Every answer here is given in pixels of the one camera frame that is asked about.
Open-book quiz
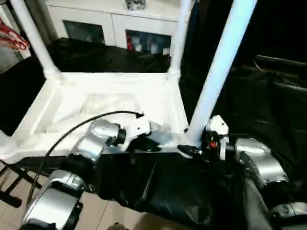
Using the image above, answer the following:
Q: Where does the white plastic table top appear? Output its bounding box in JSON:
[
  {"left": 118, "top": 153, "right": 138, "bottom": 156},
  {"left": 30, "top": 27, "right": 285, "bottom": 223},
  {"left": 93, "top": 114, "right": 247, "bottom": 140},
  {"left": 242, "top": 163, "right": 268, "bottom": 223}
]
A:
[{"left": 0, "top": 70, "right": 193, "bottom": 164}]

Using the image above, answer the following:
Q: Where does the black glossy mat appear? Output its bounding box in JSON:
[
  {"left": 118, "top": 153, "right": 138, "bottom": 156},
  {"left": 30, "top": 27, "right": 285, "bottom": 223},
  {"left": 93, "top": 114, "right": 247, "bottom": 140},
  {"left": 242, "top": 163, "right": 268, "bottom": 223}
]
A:
[{"left": 0, "top": 37, "right": 307, "bottom": 230}]

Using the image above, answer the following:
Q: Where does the dark robot foot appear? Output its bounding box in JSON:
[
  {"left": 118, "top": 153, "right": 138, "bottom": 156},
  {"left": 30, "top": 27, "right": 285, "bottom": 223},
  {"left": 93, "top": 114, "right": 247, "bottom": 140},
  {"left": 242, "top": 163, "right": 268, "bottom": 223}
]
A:
[{"left": 108, "top": 222, "right": 126, "bottom": 230}]

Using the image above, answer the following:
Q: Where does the white cabinet with glass doors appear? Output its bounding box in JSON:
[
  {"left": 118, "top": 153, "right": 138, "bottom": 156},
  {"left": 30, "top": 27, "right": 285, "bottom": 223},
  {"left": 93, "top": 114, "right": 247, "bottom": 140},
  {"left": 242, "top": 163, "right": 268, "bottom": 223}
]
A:
[{"left": 46, "top": 0, "right": 190, "bottom": 58}]

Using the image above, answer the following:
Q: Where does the red patterned cloth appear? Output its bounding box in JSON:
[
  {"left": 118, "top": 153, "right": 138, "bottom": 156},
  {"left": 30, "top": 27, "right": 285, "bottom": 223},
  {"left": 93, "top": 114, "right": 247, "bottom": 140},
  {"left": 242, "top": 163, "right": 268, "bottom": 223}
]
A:
[{"left": 0, "top": 17, "right": 30, "bottom": 51}]

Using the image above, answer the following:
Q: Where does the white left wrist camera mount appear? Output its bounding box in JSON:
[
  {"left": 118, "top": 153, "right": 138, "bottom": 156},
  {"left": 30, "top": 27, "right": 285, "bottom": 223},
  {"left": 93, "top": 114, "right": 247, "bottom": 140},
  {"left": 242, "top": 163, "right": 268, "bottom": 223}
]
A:
[{"left": 123, "top": 115, "right": 152, "bottom": 152}]

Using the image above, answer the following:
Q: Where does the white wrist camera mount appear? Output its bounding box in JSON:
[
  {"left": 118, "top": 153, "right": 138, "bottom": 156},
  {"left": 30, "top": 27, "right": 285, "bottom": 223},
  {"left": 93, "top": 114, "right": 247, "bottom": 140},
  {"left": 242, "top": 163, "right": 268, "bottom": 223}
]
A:
[
  {"left": 123, "top": 115, "right": 152, "bottom": 152},
  {"left": 204, "top": 114, "right": 229, "bottom": 161}
]

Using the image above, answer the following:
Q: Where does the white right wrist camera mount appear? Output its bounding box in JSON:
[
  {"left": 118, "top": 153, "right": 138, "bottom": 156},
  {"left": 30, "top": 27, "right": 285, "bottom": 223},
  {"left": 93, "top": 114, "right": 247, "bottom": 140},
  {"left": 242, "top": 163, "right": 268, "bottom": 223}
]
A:
[{"left": 204, "top": 114, "right": 229, "bottom": 161}]

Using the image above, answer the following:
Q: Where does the black left wrist camera cable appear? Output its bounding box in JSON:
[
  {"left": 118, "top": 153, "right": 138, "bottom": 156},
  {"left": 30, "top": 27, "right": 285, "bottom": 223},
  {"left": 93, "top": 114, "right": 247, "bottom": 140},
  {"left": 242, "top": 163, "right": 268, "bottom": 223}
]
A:
[{"left": 25, "top": 110, "right": 145, "bottom": 206}]

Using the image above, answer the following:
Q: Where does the black folding stand frame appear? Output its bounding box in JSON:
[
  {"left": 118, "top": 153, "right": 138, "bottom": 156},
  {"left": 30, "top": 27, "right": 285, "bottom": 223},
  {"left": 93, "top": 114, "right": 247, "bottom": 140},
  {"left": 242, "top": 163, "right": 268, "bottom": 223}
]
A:
[{"left": 0, "top": 162, "right": 43, "bottom": 209}]

